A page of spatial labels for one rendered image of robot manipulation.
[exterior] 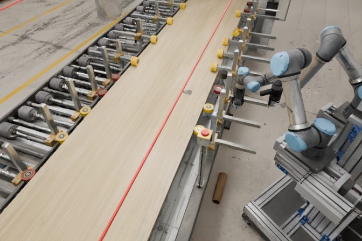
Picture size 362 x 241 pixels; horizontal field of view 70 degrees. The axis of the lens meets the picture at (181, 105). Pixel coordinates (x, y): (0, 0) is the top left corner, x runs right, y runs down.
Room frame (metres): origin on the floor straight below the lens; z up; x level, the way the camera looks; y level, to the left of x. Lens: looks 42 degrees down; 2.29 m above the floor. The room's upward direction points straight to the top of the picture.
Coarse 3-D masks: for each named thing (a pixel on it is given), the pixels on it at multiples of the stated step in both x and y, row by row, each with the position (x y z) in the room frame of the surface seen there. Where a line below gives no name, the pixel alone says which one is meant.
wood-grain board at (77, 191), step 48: (192, 0) 3.72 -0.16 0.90; (240, 0) 3.72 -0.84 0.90; (192, 48) 2.39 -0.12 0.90; (144, 96) 1.62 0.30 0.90; (192, 96) 1.62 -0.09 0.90; (96, 144) 1.12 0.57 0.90; (144, 144) 1.12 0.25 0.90; (48, 192) 0.77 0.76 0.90; (96, 192) 0.77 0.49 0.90; (144, 192) 0.77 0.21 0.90; (0, 240) 0.51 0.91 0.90; (48, 240) 0.51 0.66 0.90; (96, 240) 0.51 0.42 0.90; (144, 240) 0.51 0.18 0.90
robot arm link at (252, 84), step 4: (248, 76) 1.41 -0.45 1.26; (256, 76) 1.42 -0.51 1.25; (260, 76) 1.41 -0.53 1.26; (244, 80) 1.40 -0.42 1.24; (248, 80) 1.38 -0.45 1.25; (252, 80) 1.37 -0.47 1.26; (256, 80) 1.37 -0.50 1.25; (260, 80) 1.38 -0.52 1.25; (244, 84) 1.39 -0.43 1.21; (248, 84) 1.35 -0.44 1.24; (252, 84) 1.33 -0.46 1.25; (256, 84) 1.33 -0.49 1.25; (260, 84) 1.36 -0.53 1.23; (248, 88) 1.34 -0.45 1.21; (252, 88) 1.32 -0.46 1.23; (256, 88) 1.33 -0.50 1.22; (252, 92) 1.33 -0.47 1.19
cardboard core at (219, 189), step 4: (220, 176) 1.39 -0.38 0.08; (224, 176) 1.39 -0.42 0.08; (220, 180) 1.35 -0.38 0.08; (224, 180) 1.35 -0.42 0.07; (220, 184) 1.31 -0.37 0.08; (224, 184) 1.32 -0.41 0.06; (216, 188) 1.27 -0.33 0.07; (220, 188) 1.26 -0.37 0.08; (216, 192) 1.23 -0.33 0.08; (220, 192) 1.23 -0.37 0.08; (216, 196) 1.18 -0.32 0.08; (220, 196) 1.19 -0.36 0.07; (212, 200) 1.16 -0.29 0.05; (216, 200) 1.18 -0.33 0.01; (220, 200) 1.16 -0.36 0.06
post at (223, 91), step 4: (220, 92) 1.41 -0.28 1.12; (224, 92) 1.40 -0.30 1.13; (220, 96) 1.41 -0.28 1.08; (224, 96) 1.40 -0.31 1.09; (220, 100) 1.41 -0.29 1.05; (224, 100) 1.41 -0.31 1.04; (220, 104) 1.41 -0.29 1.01; (220, 108) 1.41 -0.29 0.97; (220, 112) 1.40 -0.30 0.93; (220, 116) 1.40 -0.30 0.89; (216, 128) 1.41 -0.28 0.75
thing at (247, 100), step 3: (219, 96) 1.70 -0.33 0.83; (231, 96) 1.67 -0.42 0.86; (246, 99) 1.64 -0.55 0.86; (249, 99) 1.64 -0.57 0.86; (252, 99) 1.64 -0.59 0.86; (246, 102) 1.63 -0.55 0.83; (249, 102) 1.62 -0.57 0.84; (252, 102) 1.61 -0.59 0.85; (255, 102) 1.60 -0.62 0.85; (258, 102) 1.60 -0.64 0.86; (261, 102) 1.59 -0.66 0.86; (264, 102) 1.59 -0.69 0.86; (267, 102) 1.59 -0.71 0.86; (261, 105) 1.59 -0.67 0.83; (264, 105) 1.58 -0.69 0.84
